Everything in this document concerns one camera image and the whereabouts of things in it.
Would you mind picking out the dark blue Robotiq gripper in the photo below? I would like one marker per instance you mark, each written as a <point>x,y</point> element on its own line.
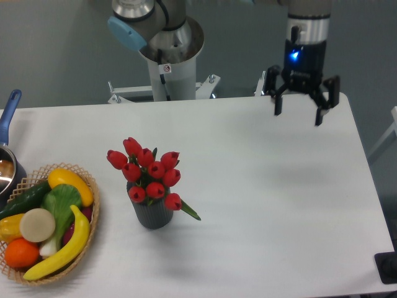
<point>305,59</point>

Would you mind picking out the red tulip bouquet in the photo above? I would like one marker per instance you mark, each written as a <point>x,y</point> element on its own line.
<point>149,179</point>

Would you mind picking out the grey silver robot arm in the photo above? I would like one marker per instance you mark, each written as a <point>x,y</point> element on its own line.
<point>135,23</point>

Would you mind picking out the dark grey ribbed vase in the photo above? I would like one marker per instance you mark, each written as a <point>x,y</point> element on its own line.
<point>153,216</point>

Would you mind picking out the white furniture edge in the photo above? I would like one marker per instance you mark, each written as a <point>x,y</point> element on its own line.
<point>384,142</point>

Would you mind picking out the black device at table edge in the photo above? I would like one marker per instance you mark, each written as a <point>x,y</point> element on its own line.
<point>386,266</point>

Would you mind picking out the purple eggplant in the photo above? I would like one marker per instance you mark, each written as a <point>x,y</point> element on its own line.
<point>87,211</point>

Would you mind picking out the yellow squash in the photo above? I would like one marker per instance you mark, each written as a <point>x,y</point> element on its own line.
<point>64,176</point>

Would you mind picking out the green bok choy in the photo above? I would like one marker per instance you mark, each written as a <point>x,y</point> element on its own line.
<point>58,202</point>

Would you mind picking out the yellow banana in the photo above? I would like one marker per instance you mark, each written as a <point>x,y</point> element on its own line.
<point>66,254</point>

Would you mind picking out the woven wicker basket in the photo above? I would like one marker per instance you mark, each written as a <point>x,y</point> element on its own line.
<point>32,179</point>

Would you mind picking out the green cucumber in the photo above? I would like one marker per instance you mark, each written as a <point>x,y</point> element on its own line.
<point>28,200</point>

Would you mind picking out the beige round disc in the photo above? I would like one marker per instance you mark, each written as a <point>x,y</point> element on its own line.
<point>37,225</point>

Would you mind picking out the yellow bell pepper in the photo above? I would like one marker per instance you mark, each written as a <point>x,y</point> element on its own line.
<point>10,228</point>

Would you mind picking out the orange fruit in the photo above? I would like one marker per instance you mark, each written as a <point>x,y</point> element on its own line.
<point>21,253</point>

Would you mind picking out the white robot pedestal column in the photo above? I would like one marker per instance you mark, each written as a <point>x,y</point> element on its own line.
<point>171,58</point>

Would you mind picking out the blue handled saucepan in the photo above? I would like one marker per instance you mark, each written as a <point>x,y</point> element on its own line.
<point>12,172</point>

